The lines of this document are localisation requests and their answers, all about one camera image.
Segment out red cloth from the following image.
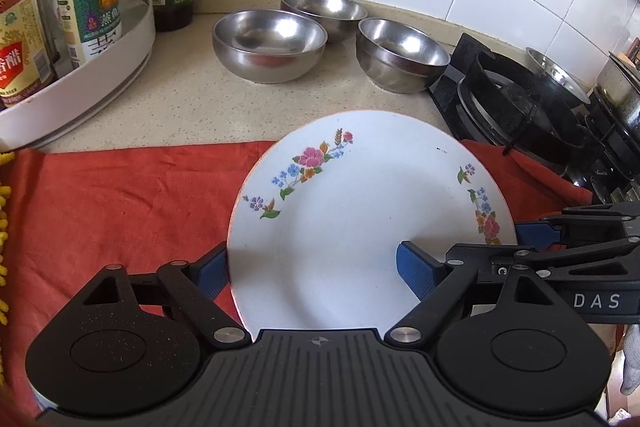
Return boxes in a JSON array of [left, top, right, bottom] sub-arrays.
[[0, 138, 594, 417]]

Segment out yellow cap vinegar bottle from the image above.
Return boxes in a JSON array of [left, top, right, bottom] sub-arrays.
[[0, 0, 56, 107]]

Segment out small white floral plate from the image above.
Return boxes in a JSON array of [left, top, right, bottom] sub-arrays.
[[227, 110, 516, 334]]

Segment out steel bowl behind stove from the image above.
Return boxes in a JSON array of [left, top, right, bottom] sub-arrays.
[[525, 48, 590, 108]]

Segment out steel pot on stove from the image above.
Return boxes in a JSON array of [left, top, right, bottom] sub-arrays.
[[597, 53, 640, 134]]

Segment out black gas stove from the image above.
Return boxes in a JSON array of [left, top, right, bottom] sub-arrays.
[[430, 34, 639, 202]]

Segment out white two-tier spice rack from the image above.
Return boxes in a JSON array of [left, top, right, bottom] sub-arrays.
[[1, 0, 155, 153]]

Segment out steel bowl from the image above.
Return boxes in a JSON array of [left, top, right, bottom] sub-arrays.
[[212, 9, 328, 84], [280, 0, 369, 43], [356, 17, 450, 94], [525, 48, 590, 108]]

